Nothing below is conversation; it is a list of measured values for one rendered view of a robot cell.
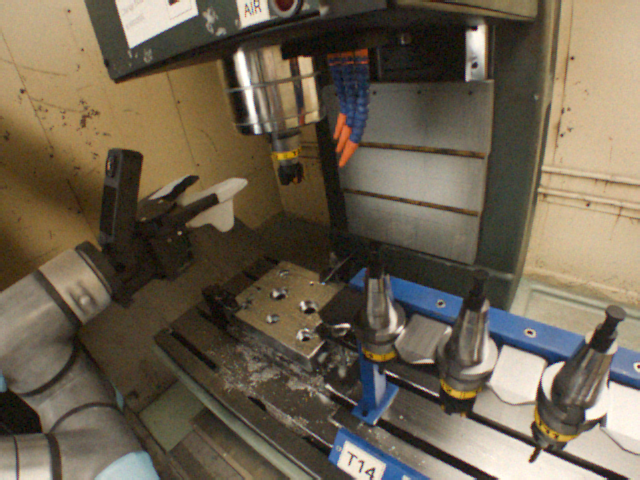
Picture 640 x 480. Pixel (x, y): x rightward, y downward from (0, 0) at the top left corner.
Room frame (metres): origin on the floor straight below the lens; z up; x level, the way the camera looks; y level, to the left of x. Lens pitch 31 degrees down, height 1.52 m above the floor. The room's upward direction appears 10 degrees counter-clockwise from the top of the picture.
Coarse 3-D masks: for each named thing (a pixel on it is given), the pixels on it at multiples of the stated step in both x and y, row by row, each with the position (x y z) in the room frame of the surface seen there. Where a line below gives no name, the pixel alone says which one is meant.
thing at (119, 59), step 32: (96, 0) 0.47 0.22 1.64; (224, 0) 0.29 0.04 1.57; (416, 0) 0.22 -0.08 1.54; (448, 0) 0.26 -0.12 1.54; (480, 0) 0.32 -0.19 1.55; (512, 0) 0.44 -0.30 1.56; (96, 32) 0.49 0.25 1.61; (192, 32) 0.33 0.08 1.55; (224, 32) 0.30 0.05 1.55; (256, 32) 0.28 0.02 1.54; (288, 32) 0.28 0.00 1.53; (320, 32) 0.36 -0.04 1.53; (128, 64) 0.44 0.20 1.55; (160, 64) 0.40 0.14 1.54; (192, 64) 0.54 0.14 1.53
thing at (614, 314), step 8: (608, 312) 0.13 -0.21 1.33; (616, 312) 0.13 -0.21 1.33; (624, 312) 0.13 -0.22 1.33; (608, 320) 0.13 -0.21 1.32; (616, 320) 0.13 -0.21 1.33; (600, 328) 0.14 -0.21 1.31; (608, 328) 0.13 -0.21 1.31; (592, 336) 0.14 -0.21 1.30; (600, 336) 0.13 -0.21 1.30; (608, 336) 0.13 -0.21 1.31; (616, 336) 0.12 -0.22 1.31; (600, 344) 0.13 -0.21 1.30; (608, 344) 0.12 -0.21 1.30
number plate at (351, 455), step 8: (344, 448) 0.26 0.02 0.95; (352, 448) 0.25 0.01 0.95; (344, 456) 0.25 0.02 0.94; (352, 456) 0.24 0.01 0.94; (360, 456) 0.24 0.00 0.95; (368, 456) 0.23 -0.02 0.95; (344, 464) 0.24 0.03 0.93; (352, 464) 0.23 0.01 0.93; (360, 464) 0.23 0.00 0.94; (368, 464) 0.22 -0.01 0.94; (376, 464) 0.22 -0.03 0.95; (384, 464) 0.21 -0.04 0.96; (352, 472) 0.22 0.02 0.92; (360, 472) 0.22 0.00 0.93; (368, 472) 0.21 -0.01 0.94; (376, 472) 0.21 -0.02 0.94
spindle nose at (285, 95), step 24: (264, 48) 0.49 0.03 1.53; (288, 48) 0.49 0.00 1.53; (240, 72) 0.50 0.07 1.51; (264, 72) 0.49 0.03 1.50; (288, 72) 0.49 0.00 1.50; (312, 72) 0.52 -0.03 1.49; (240, 96) 0.50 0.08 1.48; (264, 96) 0.49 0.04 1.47; (288, 96) 0.49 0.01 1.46; (312, 96) 0.51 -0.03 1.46; (240, 120) 0.51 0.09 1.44; (264, 120) 0.49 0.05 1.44; (288, 120) 0.49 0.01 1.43; (312, 120) 0.51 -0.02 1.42
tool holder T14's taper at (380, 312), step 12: (372, 276) 0.28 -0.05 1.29; (384, 276) 0.27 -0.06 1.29; (372, 288) 0.27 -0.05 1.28; (384, 288) 0.27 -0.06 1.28; (372, 300) 0.27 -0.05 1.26; (384, 300) 0.27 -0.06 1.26; (372, 312) 0.27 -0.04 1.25; (384, 312) 0.27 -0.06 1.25; (396, 312) 0.28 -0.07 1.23; (372, 324) 0.27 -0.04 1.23; (384, 324) 0.26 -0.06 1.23
